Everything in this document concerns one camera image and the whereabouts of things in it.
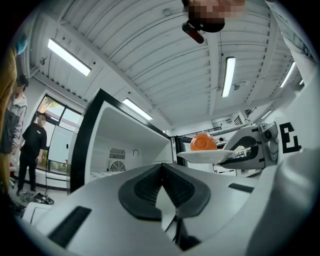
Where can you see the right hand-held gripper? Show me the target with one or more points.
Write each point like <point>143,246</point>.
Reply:
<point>292,200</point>

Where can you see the black framed cabinet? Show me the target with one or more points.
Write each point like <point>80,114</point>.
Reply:
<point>178,147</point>

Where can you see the white board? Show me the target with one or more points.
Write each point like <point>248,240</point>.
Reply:
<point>61,143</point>

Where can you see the blue hair cap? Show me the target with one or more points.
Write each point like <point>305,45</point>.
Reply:
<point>21,43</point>

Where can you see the white air conditioner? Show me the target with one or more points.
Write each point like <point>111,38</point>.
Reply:
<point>222,123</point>

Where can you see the black head-worn camera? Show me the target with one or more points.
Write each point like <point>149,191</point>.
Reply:
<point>193,32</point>

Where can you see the long ceiling light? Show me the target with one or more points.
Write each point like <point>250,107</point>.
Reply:
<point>68,57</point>
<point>266,114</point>
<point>137,109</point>
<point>288,74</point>
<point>228,76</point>

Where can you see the white printed shirt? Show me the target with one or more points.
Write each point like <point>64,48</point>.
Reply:
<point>282,20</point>

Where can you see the black and white fridge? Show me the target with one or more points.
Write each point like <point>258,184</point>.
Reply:
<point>125,130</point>

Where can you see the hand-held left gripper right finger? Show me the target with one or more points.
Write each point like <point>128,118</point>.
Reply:
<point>217,212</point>

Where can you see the white plate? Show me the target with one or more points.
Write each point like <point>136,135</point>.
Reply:
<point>205,156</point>

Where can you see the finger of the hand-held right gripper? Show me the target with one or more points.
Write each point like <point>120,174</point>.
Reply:
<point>246,132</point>

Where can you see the orange food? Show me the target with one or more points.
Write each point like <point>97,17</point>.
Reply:
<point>203,142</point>

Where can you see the black framed window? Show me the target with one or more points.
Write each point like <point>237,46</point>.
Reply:
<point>71,116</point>

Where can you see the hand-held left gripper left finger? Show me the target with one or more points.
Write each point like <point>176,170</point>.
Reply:
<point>100,212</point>

